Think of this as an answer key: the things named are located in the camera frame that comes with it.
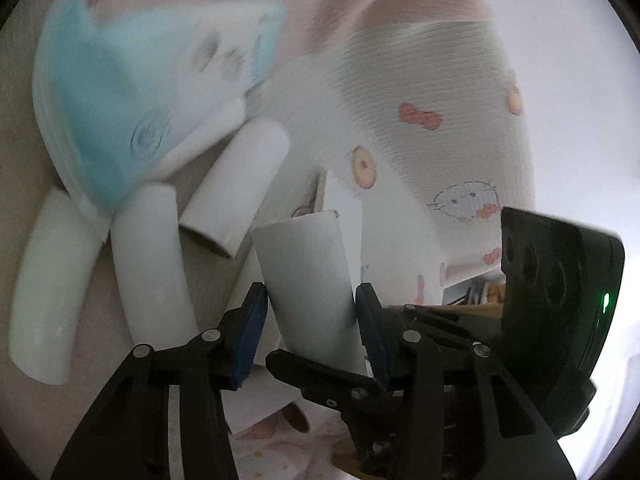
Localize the pink cartoon print blanket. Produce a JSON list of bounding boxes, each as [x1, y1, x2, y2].
[[260, 20, 533, 306]]

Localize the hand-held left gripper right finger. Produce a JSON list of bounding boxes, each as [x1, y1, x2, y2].
[[355, 281, 577, 480]]

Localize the pile of cardboard tubes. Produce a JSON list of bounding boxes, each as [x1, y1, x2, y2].
[[10, 117, 313, 436]]

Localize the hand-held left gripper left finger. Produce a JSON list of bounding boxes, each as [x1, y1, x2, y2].
[[50, 281, 268, 480]]

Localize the white cardboard tube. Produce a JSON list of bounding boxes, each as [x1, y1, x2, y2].
[[252, 210, 371, 376]]

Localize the blue white tissue packet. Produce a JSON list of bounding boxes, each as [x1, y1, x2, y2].
[[32, 0, 288, 221]]

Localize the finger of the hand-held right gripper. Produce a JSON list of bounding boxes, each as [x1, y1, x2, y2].
[[402, 303, 505, 348], [264, 349, 407, 478]]

